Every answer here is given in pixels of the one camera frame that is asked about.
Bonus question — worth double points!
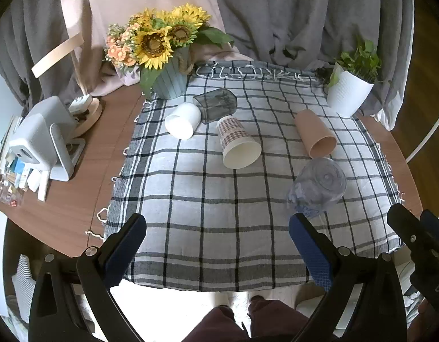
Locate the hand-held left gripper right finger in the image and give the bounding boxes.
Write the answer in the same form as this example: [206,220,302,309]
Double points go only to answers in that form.
[289,213,408,342]

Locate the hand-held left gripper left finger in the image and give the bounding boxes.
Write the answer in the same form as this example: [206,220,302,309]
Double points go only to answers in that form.
[28,213,147,342]

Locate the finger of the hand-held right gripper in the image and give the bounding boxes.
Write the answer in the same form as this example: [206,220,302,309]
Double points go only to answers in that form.
[420,209,439,253]
[387,203,424,257]

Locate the small clear plastic cup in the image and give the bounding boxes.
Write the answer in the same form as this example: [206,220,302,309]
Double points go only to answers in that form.
[0,176,26,207]

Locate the plaid paper cup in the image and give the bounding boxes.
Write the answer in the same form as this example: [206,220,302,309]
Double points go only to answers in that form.
[216,116,262,170]

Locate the white cup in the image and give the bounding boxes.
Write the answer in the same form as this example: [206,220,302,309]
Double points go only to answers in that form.
[165,102,202,139]

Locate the dark grey transparent cup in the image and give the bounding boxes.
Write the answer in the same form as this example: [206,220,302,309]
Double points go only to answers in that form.
[192,88,238,125]

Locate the person's maroon trousers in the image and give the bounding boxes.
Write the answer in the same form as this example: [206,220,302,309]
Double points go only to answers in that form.
[182,297,320,342]

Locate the white curved pipe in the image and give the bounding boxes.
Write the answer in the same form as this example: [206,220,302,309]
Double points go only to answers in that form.
[406,103,439,161]

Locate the checkered cloth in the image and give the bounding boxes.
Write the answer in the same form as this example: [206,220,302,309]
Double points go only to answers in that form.
[86,61,407,293]

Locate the white ribbed heater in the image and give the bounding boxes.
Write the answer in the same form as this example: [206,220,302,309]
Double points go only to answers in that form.
[11,255,38,323]

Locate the white ribbed plant pot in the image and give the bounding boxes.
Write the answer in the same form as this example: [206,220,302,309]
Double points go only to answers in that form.
[326,62,375,117]

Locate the wooden base desk lamp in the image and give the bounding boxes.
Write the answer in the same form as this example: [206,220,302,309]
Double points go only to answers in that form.
[32,36,104,139]

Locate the white desktop device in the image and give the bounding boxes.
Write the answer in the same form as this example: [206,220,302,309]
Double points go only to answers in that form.
[8,96,87,182]

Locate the green potted plant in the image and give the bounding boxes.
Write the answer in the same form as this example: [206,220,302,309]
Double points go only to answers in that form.
[328,37,393,86]

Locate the blue-grey ribbed vase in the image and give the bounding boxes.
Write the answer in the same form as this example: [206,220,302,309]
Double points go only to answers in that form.
[150,48,192,99]

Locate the sunflower bouquet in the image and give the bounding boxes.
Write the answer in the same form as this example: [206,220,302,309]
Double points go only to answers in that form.
[104,3,236,95]

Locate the grey curtain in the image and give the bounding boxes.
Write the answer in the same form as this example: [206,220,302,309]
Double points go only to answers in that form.
[212,0,416,131]
[0,0,95,118]

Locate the pink curtain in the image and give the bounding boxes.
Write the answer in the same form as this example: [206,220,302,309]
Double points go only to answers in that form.
[59,0,256,97]

